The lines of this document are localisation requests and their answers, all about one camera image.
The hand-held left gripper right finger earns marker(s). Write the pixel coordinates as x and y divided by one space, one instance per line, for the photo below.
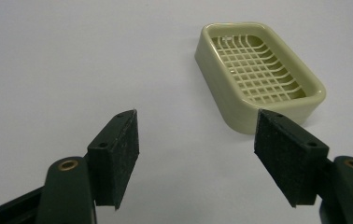
293 155

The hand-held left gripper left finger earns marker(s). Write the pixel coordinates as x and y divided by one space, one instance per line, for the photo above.
112 158

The pale green soap dish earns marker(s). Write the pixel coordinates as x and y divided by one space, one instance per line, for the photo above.
252 74

